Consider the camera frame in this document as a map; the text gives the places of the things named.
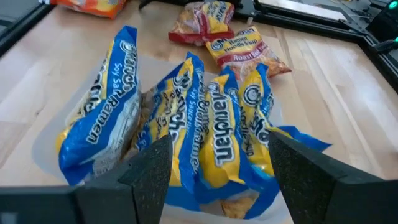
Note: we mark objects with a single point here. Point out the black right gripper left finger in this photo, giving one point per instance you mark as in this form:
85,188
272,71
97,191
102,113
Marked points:
149,180

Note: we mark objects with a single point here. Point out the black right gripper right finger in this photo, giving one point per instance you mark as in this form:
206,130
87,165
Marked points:
298,180

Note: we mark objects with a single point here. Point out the clear plastic storage bin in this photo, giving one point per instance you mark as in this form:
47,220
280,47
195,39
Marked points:
46,152

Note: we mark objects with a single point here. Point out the red roast beef ramen packet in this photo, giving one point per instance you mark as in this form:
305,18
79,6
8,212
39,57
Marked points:
202,21
242,49

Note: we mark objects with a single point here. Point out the orange chicken ramen packet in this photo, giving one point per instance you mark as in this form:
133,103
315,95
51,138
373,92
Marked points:
93,6

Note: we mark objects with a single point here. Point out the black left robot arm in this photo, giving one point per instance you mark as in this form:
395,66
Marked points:
385,21

